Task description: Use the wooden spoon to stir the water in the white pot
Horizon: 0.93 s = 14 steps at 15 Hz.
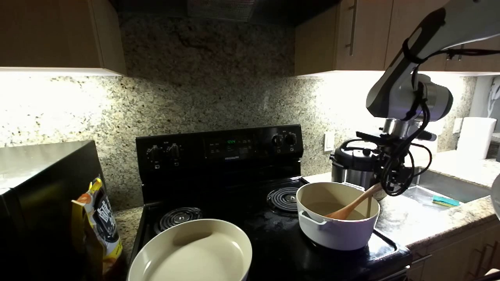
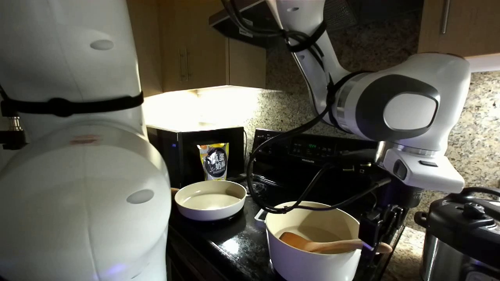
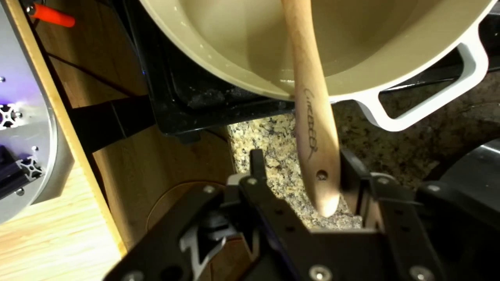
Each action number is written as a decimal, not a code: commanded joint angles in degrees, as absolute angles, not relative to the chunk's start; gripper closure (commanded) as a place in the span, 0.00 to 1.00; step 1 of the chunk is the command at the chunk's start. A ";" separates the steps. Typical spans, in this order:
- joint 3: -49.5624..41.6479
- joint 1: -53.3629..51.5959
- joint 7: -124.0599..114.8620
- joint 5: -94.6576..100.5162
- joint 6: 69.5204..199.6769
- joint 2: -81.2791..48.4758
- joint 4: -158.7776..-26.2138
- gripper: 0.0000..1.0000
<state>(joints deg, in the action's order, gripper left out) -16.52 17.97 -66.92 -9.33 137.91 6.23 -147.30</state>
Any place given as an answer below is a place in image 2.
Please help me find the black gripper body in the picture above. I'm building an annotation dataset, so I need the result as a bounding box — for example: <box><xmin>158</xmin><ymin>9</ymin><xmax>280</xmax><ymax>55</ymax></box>
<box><xmin>358</xmin><ymin>178</ymin><xmax>424</xmax><ymax>231</ymax></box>

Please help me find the black electric stove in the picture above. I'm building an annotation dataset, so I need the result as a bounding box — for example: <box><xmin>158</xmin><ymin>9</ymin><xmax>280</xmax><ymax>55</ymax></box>
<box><xmin>169</xmin><ymin>128</ymin><xmax>421</xmax><ymax>281</ymax></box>

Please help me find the wooden wall cabinet with handles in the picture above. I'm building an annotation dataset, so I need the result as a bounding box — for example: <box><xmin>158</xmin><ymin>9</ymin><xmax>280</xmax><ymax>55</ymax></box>
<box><xmin>414</xmin><ymin>0</ymin><xmax>500</xmax><ymax>73</ymax></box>

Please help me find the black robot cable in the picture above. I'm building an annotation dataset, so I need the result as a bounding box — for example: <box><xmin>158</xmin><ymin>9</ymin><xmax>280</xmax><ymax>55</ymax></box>
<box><xmin>221</xmin><ymin>0</ymin><xmax>394</xmax><ymax>215</ymax></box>

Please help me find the wooden spoon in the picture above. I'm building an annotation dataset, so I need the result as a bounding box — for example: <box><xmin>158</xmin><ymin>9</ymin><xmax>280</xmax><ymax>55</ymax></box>
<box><xmin>278</xmin><ymin>231</ymin><xmax>394</xmax><ymax>256</ymax></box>

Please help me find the white pot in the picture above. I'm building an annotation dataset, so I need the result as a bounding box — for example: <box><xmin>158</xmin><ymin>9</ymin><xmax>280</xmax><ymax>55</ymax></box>
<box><xmin>253</xmin><ymin>200</ymin><xmax>378</xmax><ymax>281</ymax></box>

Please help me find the silver black pressure cooker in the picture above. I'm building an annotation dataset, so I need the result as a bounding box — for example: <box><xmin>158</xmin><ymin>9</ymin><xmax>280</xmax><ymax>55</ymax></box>
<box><xmin>414</xmin><ymin>186</ymin><xmax>500</xmax><ymax>281</ymax></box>

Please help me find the black microwave oven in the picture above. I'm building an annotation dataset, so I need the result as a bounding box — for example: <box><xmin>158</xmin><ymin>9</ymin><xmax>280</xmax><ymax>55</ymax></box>
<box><xmin>146</xmin><ymin>127</ymin><xmax>247</xmax><ymax>189</ymax></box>

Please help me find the metal cabinet door handle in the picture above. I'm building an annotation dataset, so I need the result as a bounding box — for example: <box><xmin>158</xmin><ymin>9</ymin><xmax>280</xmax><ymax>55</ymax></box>
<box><xmin>441</xmin><ymin>0</ymin><xmax>453</xmax><ymax>36</ymax></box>

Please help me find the white shallow round pan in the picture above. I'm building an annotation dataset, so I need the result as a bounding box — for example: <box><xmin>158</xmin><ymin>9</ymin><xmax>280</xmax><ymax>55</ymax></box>
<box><xmin>174</xmin><ymin>178</ymin><xmax>249</xmax><ymax>223</ymax></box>

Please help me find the black strap on arm base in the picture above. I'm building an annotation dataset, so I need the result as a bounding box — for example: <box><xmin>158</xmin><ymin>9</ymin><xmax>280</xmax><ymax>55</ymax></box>
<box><xmin>0</xmin><ymin>84</ymin><xmax>146</xmax><ymax>120</ymax></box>

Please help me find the black strap on forearm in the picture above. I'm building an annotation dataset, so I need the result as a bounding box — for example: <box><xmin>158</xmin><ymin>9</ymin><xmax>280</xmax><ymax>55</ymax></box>
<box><xmin>283</xmin><ymin>20</ymin><xmax>328</xmax><ymax>55</ymax></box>

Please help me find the range hood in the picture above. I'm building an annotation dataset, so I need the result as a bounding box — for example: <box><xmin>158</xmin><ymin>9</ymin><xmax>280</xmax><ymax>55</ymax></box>
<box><xmin>208</xmin><ymin>0</ymin><xmax>294</xmax><ymax>52</ymax></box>

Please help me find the yellow black snack bag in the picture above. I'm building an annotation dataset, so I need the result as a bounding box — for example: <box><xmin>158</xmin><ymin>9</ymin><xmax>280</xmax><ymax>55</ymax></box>
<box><xmin>197</xmin><ymin>142</ymin><xmax>232</xmax><ymax>183</ymax></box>

